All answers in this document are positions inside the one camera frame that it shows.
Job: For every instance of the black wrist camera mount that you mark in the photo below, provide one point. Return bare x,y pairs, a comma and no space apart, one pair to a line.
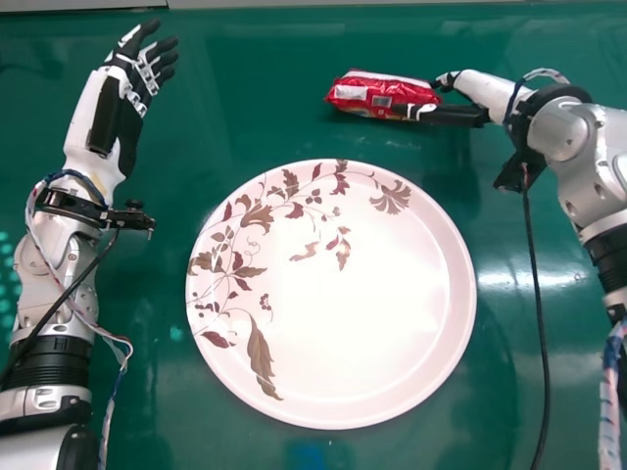
514,173
132,220

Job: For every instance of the plate with brown leaf pattern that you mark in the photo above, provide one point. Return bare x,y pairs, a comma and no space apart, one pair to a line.
367,318

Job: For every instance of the red biscuit packet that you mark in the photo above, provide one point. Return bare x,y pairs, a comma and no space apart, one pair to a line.
372,93

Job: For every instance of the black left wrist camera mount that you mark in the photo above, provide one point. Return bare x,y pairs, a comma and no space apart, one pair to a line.
132,220

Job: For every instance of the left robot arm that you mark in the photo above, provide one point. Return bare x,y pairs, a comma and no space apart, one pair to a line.
59,362

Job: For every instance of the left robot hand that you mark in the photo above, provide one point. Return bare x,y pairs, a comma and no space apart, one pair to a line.
105,122

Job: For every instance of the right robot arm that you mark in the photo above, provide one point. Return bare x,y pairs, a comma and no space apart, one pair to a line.
563,132

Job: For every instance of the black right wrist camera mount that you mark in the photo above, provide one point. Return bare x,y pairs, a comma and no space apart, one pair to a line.
514,173

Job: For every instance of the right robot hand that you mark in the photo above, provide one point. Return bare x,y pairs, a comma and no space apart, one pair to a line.
490,93

